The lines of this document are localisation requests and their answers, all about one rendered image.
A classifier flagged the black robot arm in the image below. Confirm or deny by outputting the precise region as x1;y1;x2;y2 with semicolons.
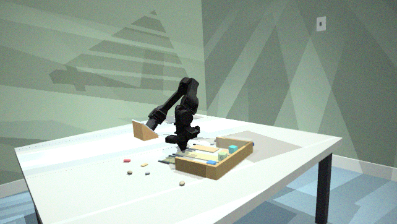
145;77;200;139

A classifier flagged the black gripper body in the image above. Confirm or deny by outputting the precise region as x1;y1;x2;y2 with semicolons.
165;121;188;144

